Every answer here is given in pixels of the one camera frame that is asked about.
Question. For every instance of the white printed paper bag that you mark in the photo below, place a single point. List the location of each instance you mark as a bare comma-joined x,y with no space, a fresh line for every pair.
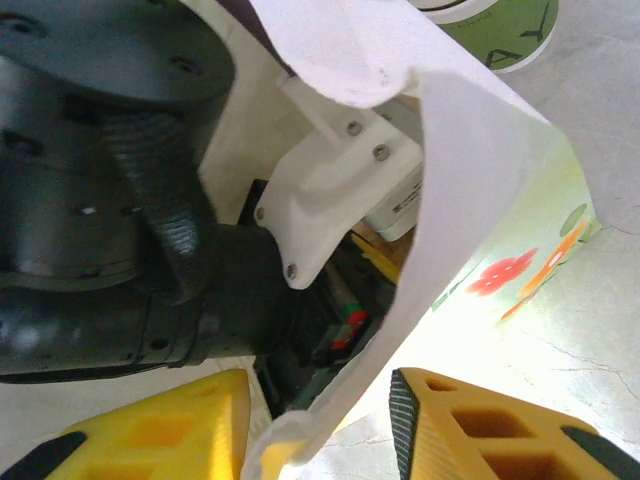
465,175

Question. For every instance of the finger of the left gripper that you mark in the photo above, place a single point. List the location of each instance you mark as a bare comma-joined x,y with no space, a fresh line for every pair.
377,257

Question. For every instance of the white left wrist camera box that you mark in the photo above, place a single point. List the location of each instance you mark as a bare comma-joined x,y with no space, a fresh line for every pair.
325,200

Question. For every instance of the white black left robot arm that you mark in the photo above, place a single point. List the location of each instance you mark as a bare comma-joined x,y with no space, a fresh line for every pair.
240,125

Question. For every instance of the stacked green paper cups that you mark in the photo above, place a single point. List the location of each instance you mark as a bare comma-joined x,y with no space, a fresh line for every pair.
500,45

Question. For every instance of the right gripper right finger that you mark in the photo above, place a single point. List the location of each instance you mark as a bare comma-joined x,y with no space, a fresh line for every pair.
450,430

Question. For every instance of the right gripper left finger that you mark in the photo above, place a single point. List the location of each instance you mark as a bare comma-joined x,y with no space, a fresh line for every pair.
150,430

